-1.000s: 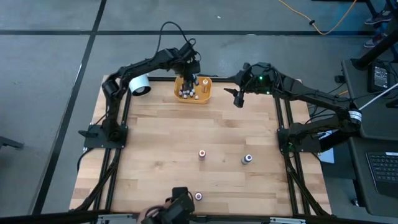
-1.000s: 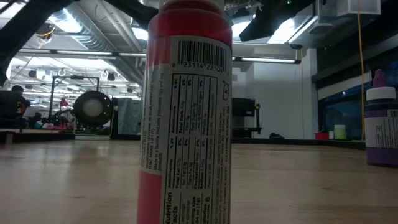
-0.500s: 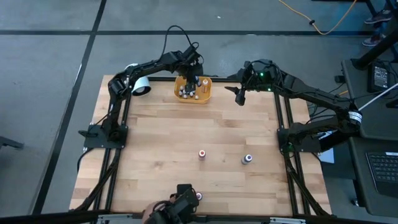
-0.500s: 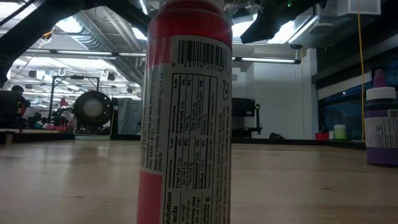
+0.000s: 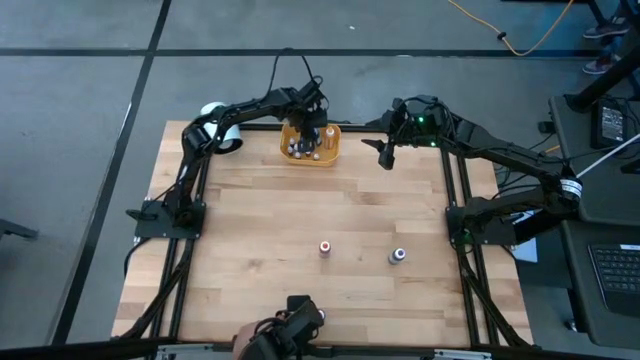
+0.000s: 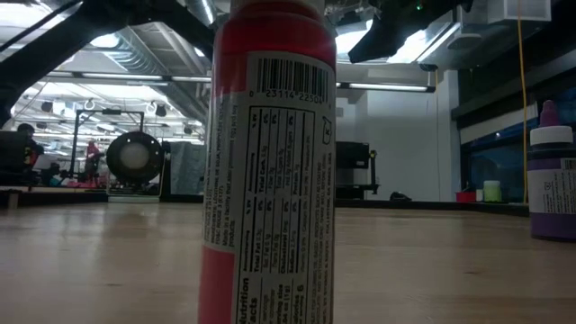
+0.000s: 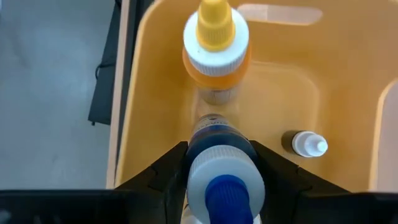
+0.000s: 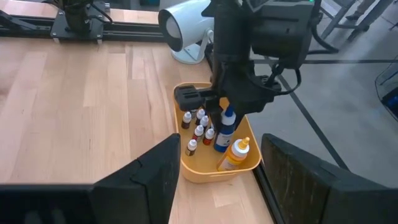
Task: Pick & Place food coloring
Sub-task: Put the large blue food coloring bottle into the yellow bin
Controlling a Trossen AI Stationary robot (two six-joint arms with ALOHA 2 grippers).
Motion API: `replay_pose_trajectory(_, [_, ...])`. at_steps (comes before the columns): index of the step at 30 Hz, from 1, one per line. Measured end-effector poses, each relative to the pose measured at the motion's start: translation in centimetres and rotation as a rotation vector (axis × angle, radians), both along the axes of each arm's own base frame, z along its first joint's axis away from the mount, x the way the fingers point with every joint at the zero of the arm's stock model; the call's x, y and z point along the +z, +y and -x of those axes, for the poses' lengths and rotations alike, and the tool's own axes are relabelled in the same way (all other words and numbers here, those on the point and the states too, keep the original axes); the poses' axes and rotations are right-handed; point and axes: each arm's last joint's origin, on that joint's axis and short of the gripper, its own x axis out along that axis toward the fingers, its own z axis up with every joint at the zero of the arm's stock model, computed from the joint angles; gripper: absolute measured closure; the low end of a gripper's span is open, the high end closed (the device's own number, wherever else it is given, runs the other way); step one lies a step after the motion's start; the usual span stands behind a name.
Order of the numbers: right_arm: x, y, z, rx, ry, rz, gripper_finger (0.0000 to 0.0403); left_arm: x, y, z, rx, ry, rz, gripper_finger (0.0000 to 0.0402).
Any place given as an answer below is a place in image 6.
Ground red equipment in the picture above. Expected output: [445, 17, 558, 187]
[85, 139, 104, 184]

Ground round silver ventilation duct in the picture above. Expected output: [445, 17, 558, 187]
[184, 0, 217, 26]

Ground black monitor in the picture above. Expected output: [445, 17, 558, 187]
[0, 130, 28, 185]

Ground dark glass window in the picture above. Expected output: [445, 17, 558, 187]
[461, 117, 539, 203]

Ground light green tub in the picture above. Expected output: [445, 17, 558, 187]
[482, 179, 502, 203]

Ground long ceiling light bar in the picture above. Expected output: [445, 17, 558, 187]
[337, 80, 437, 95]
[44, 69, 212, 87]

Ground person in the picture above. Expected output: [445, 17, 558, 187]
[15, 121, 46, 185]

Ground purple food coloring bottle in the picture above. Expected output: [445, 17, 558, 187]
[526, 99, 576, 242]

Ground black cabinet on stand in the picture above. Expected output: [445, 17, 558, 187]
[335, 140, 382, 200]

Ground large silver ceiling duct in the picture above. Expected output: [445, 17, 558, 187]
[101, 22, 199, 76]

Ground red food coloring bottle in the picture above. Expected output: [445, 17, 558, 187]
[197, 0, 338, 324]

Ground grey cloth cover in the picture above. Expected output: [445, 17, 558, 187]
[169, 140, 208, 196]

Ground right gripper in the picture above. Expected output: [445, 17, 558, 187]
[347, 0, 474, 65]

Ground black metal rack frame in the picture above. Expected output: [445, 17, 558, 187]
[70, 108, 146, 181]

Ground wooden workbench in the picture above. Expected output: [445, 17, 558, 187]
[0, 184, 107, 210]

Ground white ceiling vent box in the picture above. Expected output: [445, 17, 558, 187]
[488, 0, 553, 24]

